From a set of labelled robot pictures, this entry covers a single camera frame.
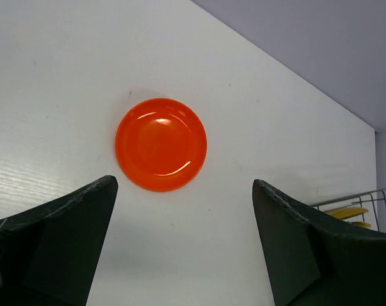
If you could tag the brown gold patterned plate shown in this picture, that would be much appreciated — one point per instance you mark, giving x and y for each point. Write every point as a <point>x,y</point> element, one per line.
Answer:
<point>346,212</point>

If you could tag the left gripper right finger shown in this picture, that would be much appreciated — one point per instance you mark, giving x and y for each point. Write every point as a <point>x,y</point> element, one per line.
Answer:
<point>313,258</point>

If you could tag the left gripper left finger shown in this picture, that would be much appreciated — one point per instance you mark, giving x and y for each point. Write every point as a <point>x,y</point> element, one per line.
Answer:
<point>49,253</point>

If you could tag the orange plate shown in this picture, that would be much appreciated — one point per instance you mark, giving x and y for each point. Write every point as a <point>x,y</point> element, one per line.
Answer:
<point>161,144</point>

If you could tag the metal wire dish rack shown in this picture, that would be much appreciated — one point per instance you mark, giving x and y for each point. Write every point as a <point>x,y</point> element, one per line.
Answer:
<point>374,201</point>

